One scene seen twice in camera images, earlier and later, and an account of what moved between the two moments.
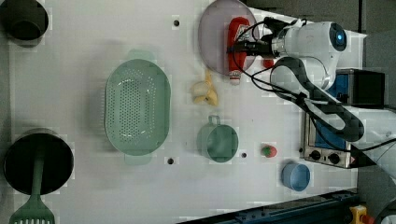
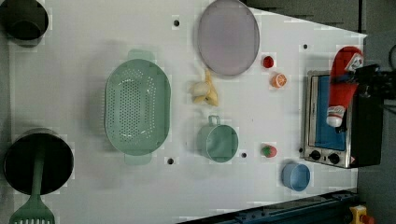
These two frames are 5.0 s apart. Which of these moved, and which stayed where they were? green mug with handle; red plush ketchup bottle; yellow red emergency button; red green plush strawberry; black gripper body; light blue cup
Moved: red plush ketchup bottle; black gripper body
Stayed: red green plush strawberry; yellow red emergency button; green mug with handle; light blue cup
